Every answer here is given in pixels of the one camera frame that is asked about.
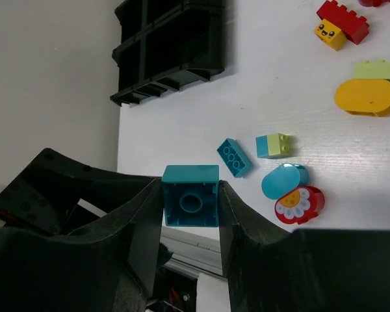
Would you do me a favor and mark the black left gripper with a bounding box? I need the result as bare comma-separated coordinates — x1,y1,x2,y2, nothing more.
0,148,150,236

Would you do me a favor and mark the teal square lego brick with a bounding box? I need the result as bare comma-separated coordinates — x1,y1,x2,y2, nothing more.
161,165,219,228

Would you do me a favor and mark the aluminium rail frame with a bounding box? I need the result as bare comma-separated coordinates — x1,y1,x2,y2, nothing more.
161,227,223,279

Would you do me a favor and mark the red and yellow curved lego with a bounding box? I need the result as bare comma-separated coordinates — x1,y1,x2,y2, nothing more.
358,0,390,7

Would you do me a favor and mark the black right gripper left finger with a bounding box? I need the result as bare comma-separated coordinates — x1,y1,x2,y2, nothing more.
0,179,163,311

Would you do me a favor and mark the teal oval lego brick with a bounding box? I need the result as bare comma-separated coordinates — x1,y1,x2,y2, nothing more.
261,163,309,200

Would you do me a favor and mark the teal and green lego block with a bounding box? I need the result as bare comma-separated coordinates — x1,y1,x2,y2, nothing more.
255,133,293,159

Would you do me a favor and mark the red long lego brick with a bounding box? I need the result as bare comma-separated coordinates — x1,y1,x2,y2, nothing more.
316,1,369,45

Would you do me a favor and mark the black four-compartment sorting tray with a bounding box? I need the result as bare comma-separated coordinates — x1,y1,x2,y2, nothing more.
110,0,226,106

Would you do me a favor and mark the yellow oval lego brick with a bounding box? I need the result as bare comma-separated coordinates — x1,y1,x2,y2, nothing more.
334,79,390,117

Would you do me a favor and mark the yellow smiley face lego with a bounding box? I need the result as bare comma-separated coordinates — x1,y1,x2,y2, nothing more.
314,19,347,51

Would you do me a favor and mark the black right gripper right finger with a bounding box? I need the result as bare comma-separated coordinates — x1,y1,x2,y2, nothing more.
218,181,390,311

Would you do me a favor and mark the teal long lego brick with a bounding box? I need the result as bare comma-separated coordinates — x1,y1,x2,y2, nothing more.
217,138,253,178

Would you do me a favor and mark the red flower print lego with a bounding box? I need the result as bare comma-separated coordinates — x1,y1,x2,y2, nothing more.
274,186,325,225

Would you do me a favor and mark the light green curved lego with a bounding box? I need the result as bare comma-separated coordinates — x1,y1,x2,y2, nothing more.
353,59,390,82

